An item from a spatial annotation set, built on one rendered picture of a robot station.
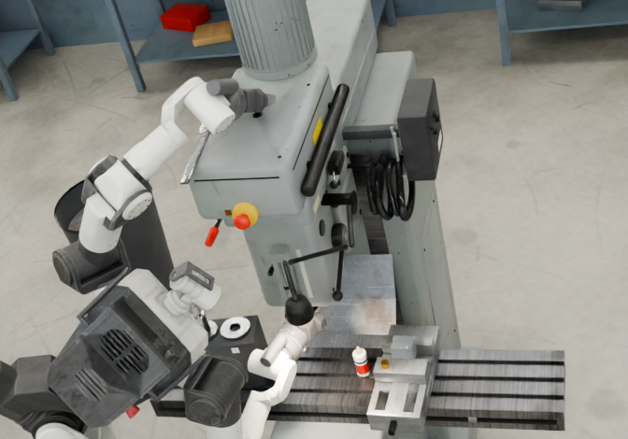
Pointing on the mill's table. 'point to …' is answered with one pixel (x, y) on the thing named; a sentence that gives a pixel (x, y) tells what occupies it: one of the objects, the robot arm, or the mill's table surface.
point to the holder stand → (237, 342)
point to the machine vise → (396, 403)
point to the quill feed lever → (339, 255)
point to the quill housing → (320, 238)
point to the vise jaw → (402, 371)
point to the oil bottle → (361, 361)
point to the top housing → (264, 148)
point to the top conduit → (324, 141)
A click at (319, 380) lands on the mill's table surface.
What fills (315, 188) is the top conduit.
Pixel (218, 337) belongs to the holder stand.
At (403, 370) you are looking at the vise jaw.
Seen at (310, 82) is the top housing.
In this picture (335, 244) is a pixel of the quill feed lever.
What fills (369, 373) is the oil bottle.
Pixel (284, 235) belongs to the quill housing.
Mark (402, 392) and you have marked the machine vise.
